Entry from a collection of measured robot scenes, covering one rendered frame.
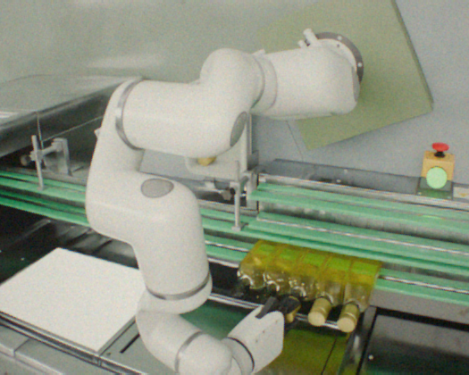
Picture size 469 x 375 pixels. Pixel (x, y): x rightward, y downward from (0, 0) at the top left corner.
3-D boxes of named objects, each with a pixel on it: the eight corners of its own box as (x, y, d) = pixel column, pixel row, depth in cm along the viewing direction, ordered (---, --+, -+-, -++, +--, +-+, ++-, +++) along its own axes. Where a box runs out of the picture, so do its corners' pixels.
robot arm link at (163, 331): (223, 265, 60) (237, 364, 71) (154, 229, 67) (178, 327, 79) (175, 305, 55) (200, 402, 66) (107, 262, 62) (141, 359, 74)
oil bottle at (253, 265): (269, 245, 121) (234, 289, 103) (269, 225, 119) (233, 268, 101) (290, 248, 119) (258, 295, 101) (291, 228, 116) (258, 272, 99)
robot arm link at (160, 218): (249, 223, 66) (161, 201, 73) (236, 77, 55) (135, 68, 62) (185, 304, 55) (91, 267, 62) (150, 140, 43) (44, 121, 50)
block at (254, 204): (254, 197, 126) (243, 208, 120) (254, 163, 122) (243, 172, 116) (267, 200, 124) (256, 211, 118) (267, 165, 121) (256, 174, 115)
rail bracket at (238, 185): (244, 215, 120) (221, 237, 110) (243, 151, 114) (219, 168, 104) (255, 217, 119) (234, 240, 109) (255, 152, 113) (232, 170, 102)
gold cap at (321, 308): (311, 300, 93) (304, 312, 89) (327, 296, 91) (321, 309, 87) (317, 314, 93) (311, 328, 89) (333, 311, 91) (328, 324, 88)
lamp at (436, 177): (425, 183, 104) (424, 188, 101) (428, 164, 102) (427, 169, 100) (445, 186, 102) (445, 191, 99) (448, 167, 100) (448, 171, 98)
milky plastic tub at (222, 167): (200, 162, 136) (185, 172, 129) (196, 83, 128) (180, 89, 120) (258, 170, 129) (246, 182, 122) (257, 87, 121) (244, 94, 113)
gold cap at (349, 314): (358, 304, 88) (353, 317, 85) (361, 319, 89) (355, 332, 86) (340, 304, 90) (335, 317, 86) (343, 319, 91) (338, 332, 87)
